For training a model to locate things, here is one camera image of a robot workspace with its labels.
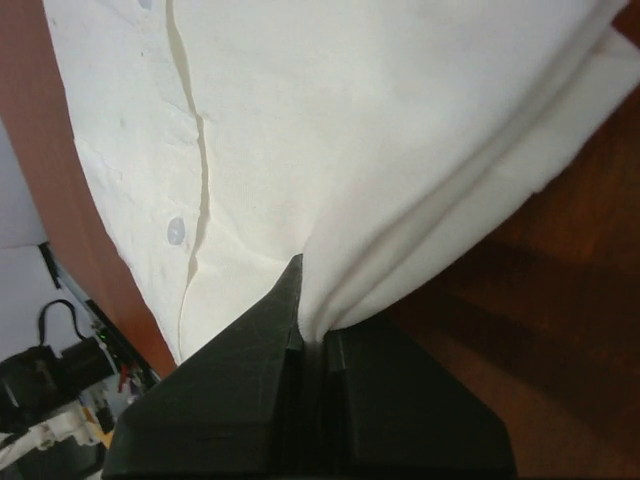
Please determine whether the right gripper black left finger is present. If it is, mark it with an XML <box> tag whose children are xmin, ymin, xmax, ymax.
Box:
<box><xmin>102</xmin><ymin>256</ymin><xmax>303</xmax><ymax>479</ymax></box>

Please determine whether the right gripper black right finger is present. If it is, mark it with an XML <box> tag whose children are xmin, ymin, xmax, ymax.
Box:
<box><xmin>325</xmin><ymin>316</ymin><xmax>515</xmax><ymax>479</ymax></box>

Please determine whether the white long sleeve shirt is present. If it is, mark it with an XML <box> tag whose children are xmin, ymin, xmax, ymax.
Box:
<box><xmin>44</xmin><ymin>1</ymin><xmax>639</xmax><ymax>362</ymax></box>

